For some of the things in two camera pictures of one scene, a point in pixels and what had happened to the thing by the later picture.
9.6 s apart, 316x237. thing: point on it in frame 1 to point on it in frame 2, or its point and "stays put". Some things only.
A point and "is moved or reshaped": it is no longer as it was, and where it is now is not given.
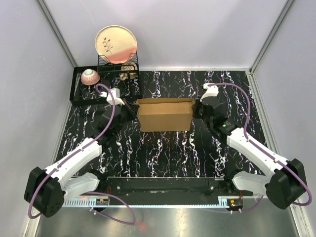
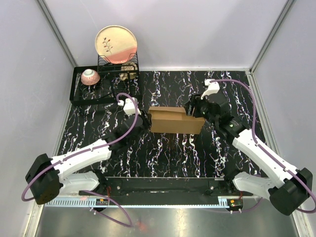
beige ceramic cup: x=128 y=71 stays put
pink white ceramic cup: x=90 y=77 stays put
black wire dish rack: x=125 y=77 stays put
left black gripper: x=132 y=109 to x=147 y=118
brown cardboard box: x=165 y=114 is moved or reshaped
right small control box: x=236 y=203 stays put
